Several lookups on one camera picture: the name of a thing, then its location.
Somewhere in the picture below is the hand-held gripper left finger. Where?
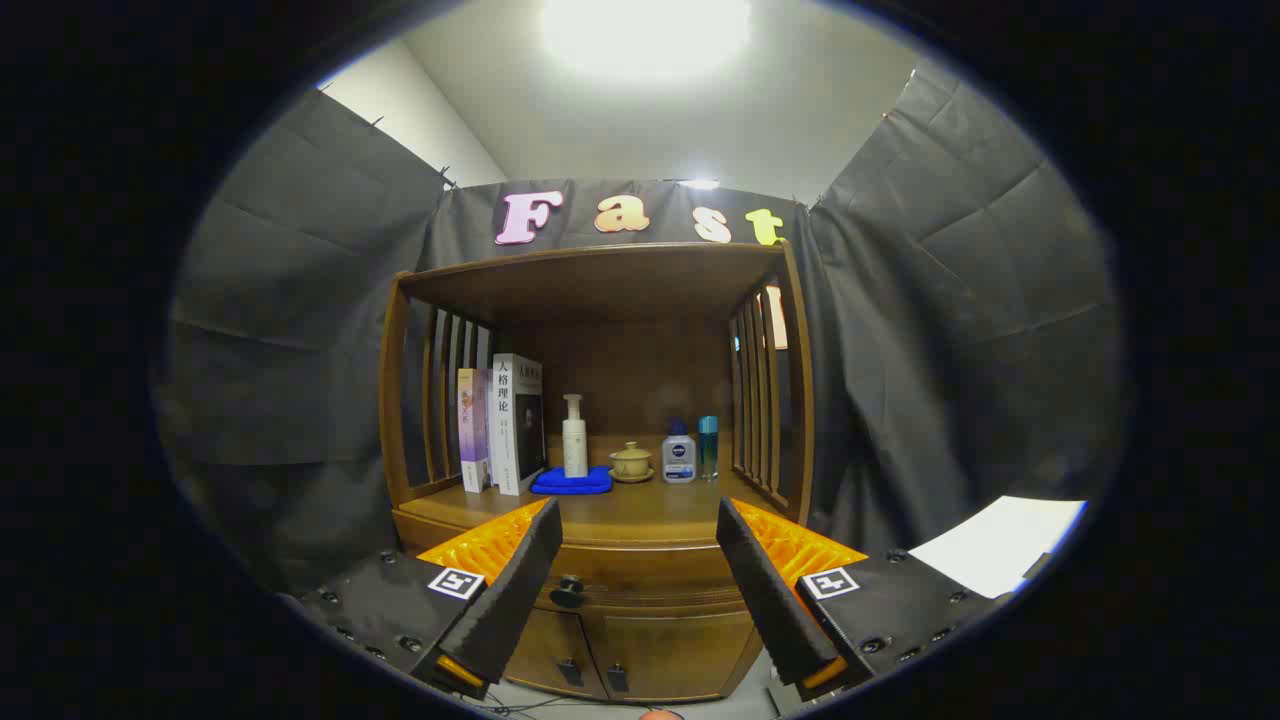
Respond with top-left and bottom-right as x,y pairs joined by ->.
290,497 -> 564,701

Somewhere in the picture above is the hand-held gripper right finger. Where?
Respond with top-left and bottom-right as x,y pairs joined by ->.
715,497 -> 996,703

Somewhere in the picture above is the wooden drawer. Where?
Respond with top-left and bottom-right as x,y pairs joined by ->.
530,543 -> 751,613

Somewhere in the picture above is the wooden cabinet door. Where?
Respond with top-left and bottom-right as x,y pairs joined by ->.
588,610 -> 763,704
505,605 -> 608,700

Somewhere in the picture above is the wooden countertop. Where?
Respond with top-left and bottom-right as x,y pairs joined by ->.
395,468 -> 793,549

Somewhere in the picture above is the wooden cabinet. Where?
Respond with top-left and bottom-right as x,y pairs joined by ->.
378,240 -> 816,704

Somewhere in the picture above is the blue folded cloth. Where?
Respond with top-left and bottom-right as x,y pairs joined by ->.
530,465 -> 614,496

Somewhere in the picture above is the white bottle with blue cap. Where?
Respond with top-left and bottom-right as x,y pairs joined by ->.
661,418 -> 697,485

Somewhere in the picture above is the white pump bottle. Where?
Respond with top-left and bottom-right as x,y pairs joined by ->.
562,393 -> 589,479

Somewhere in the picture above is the white and black book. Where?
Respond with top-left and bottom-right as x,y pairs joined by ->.
490,353 -> 547,497

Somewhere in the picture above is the purple book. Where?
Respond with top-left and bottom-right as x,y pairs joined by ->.
457,368 -> 491,493

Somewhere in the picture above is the tan lidded teacup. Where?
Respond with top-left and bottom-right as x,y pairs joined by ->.
609,441 -> 656,484

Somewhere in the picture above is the white flat panel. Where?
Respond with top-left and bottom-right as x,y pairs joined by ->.
905,497 -> 1087,599

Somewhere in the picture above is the black backdrop cloth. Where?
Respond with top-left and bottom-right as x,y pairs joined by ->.
150,60 -> 1131,601

